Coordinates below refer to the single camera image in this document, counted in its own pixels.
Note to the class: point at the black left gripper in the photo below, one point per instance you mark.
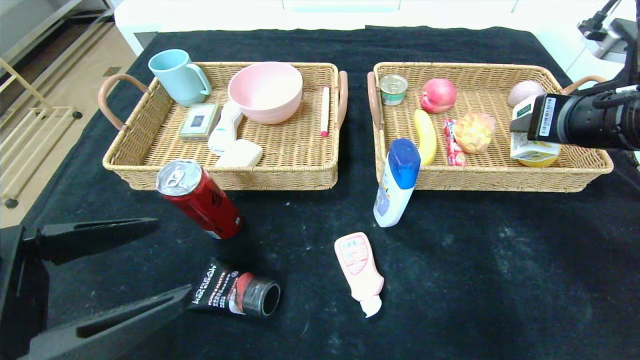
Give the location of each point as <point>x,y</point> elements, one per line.
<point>11,280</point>

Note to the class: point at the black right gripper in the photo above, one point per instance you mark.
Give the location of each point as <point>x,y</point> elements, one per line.
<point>544,118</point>

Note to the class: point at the small juice carton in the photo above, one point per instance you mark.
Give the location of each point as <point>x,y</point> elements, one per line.
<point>532,150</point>

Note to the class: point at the yellow pear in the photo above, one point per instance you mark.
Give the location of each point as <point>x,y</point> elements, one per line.
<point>542,162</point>

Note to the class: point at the black cosmetic tube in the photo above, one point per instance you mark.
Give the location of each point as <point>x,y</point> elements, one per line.
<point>235,292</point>

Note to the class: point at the white bottle with blue cap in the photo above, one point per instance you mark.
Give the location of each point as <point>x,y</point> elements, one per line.
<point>395,195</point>

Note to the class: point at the woven wicker basket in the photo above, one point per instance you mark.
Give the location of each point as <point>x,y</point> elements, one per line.
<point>290,150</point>
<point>500,100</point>

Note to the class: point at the pale pink egg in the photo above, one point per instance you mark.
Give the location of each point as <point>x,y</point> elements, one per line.
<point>522,91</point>

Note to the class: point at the yellow bread bun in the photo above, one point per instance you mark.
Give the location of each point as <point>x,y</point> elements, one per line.
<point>474,133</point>

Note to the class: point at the red candy wrapper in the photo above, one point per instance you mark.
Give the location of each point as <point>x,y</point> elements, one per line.
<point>454,150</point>

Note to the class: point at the red apple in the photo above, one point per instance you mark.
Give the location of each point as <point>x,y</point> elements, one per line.
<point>438,95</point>

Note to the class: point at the yellow banana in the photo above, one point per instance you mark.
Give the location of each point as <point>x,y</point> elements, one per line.
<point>425,137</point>

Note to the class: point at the red soda can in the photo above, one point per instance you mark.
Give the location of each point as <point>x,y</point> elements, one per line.
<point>204,202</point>

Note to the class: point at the small tin can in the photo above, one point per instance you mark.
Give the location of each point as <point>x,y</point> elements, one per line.
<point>393,91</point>

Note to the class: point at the white rectangular block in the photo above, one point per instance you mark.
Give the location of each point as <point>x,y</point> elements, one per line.
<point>241,154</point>

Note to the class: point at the small green card box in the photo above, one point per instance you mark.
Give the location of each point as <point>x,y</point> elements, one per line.
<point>199,121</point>

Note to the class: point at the white plastic bottle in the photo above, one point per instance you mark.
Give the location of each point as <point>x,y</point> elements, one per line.
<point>225,132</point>

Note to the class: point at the pale wooden rack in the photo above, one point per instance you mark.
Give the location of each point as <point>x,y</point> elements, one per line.
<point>55,109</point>

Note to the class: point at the black table cloth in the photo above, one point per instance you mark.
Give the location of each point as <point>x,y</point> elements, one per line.
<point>450,300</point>

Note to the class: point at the white stick with red cap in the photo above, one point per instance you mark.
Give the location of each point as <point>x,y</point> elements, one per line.
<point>325,109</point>

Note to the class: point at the light blue mug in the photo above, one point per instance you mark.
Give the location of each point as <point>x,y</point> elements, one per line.
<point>176,78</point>

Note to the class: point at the pink squeeze bottle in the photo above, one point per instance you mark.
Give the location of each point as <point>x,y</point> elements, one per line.
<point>357,265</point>

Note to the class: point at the pink bowl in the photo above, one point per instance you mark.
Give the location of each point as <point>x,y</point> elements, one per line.
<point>265,93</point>

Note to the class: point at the grey metal shelf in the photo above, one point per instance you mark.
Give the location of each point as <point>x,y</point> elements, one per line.
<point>20,20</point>

